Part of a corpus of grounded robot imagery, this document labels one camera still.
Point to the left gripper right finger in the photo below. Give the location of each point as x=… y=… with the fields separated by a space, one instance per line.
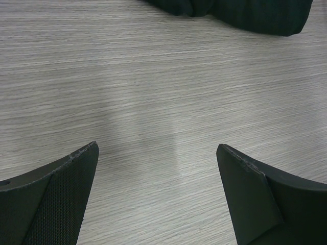
x=268 y=205

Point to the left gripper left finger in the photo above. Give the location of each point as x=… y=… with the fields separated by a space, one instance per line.
x=47 y=205

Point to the black t shirt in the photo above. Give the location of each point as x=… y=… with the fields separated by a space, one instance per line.
x=272 y=17

